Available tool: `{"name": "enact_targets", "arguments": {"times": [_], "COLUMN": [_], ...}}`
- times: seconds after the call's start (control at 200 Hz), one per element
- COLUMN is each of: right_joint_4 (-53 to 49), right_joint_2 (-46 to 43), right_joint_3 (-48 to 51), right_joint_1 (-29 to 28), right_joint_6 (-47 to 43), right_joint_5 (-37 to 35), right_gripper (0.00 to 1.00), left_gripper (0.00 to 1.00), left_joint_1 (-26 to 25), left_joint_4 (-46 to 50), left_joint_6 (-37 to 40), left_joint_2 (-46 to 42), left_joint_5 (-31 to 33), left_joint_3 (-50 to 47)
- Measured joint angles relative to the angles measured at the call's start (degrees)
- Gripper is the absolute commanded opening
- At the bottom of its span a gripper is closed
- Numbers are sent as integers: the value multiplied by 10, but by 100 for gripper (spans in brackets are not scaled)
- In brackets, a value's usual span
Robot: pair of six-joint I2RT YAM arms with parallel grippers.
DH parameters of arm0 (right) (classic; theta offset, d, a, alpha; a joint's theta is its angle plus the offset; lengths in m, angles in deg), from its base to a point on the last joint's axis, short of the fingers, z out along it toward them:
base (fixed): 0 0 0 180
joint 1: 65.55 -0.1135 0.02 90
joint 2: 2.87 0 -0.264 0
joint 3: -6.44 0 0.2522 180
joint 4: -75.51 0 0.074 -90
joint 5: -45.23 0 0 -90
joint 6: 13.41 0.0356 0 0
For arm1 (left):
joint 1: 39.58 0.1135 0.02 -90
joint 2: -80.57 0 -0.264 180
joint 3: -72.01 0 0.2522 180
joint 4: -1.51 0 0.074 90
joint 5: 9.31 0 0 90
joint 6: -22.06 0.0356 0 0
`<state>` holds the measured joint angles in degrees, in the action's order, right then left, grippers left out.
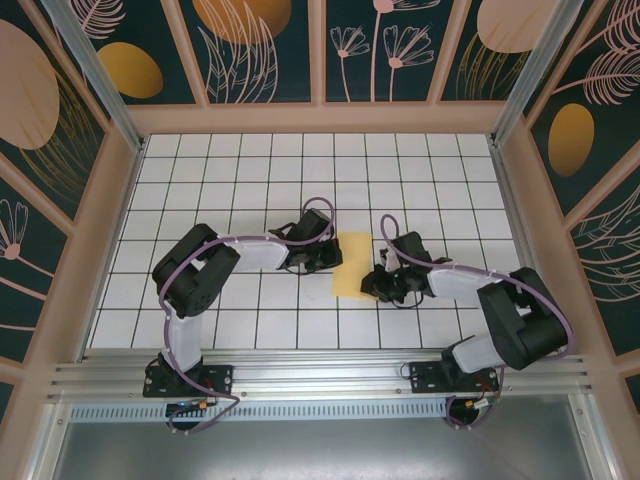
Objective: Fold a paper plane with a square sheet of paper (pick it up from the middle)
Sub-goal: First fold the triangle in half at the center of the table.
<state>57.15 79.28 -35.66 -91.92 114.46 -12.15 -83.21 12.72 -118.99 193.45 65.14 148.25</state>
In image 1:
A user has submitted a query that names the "yellow cloth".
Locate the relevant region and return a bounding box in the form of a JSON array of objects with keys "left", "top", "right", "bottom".
[{"left": 331, "top": 230, "right": 374, "bottom": 300}]

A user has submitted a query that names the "grey metal sheet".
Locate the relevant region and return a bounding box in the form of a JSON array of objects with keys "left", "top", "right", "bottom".
[{"left": 49, "top": 419, "right": 594, "bottom": 480}]

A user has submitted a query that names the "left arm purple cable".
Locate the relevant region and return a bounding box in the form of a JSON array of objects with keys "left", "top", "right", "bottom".
[{"left": 157, "top": 196, "right": 337, "bottom": 435}]

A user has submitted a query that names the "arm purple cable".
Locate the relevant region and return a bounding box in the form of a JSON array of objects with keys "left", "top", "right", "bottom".
[
  {"left": 157, "top": 196, "right": 337, "bottom": 435},
  {"left": 380, "top": 214, "right": 575, "bottom": 431}
]

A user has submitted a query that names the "aluminium mounting rail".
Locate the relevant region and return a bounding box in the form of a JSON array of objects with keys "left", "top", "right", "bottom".
[{"left": 47, "top": 349, "right": 599, "bottom": 401}]

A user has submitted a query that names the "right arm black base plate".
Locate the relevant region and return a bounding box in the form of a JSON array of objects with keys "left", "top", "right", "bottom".
[{"left": 408, "top": 360, "right": 500, "bottom": 394}]

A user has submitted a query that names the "aluminium side rail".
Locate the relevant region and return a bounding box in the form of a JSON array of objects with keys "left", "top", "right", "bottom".
[{"left": 492, "top": 142, "right": 566, "bottom": 354}]

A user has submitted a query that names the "grey slotted cable duct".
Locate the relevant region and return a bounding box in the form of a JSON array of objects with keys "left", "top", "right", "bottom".
[{"left": 69, "top": 402, "right": 451, "bottom": 422}]

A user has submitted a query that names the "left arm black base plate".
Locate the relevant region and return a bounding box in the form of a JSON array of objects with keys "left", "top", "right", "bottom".
[{"left": 142, "top": 364, "right": 235, "bottom": 399}]

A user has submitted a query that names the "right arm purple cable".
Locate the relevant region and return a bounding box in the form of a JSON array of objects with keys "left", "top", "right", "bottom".
[{"left": 380, "top": 214, "right": 575, "bottom": 431}]

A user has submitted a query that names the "aluminium frame post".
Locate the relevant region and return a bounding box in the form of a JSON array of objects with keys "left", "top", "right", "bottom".
[
  {"left": 42, "top": 0, "right": 146, "bottom": 152},
  {"left": 491, "top": 0, "right": 586, "bottom": 147}
]

